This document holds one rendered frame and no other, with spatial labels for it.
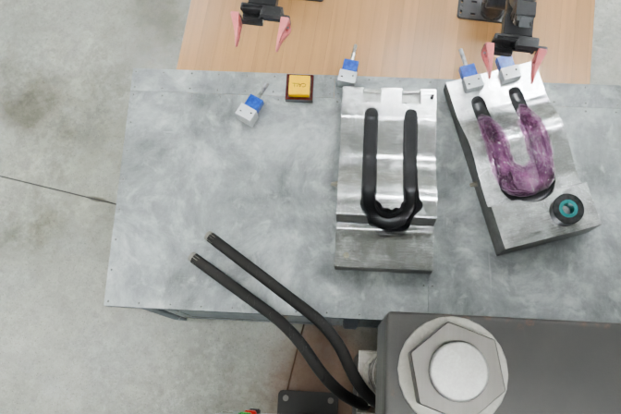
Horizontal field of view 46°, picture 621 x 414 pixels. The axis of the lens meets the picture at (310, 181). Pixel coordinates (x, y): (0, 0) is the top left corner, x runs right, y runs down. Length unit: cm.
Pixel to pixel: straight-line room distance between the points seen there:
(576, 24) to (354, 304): 105
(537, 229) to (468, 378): 126
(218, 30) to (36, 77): 122
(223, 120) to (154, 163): 23
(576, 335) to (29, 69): 279
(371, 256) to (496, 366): 122
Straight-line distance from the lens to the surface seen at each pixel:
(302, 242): 204
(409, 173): 199
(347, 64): 215
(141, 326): 291
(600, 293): 214
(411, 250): 198
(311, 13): 227
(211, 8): 231
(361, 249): 198
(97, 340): 296
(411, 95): 210
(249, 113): 210
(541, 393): 83
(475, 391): 76
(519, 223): 199
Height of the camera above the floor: 281
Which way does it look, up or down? 75 degrees down
